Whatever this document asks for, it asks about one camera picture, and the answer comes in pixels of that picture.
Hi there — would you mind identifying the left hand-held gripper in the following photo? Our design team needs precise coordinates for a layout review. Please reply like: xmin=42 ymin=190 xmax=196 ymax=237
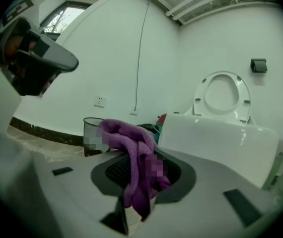
xmin=0 ymin=0 xmax=79 ymax=96

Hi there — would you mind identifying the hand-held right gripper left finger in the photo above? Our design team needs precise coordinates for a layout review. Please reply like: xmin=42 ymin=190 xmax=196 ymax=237
xmin=31 ymin=150 xmax=132 ymax=238

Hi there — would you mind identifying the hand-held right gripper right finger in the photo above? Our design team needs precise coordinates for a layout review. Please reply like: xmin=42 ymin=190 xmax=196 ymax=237
xmin=134 ymin=147 xmax=278 ymax=238

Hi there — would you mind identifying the white round-bowl toilet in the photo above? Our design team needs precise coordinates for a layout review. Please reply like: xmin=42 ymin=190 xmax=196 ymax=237
xmin=160 ymin=70 xmax=279 ymax=190

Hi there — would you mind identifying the purple cloth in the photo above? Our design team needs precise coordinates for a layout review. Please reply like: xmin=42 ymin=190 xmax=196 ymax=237
xmin=97 ymin=119 xmax=172 ymax=222

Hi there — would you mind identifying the black wall-mounted paper holder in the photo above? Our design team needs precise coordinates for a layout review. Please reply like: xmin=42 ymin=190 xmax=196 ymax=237
xmin=250 ymin=58 xmax=268 ymax=73

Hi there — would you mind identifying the person's left hand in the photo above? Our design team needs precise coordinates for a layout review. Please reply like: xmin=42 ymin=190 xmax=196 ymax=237
xmin=4 ymin=34 xmax=38 ymax=60

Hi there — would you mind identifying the dark framed window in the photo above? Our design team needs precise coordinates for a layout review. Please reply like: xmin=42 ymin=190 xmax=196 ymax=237
xmin=39 ymin=0 xmax=89 ymax=39

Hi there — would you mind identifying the black mesh wastebasket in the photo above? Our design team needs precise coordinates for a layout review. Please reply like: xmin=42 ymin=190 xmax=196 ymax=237
xmin=83 ymin=117 xmax=111 ymax=158

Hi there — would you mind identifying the red and teal vacuum cleaner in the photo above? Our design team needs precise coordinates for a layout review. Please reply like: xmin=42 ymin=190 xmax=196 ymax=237
xmin=153 ymin=113 xmax=168 ymax=146

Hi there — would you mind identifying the white ceiling pipe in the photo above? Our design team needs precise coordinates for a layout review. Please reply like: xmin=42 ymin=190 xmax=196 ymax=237
xmin=173 ymin=0 xmax=279 ymax=24
xmin=165 ymin=0 xmax=256 ymax=17

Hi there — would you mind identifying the white wall socket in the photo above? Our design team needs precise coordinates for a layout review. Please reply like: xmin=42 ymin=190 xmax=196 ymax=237
xmin=93 ymin=95 xmax=108 ymax=108

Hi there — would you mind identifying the grey wall cable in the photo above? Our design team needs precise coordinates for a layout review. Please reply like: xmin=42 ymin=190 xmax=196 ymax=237
xmin=133 ymin=0 xmax=160 ymax=113

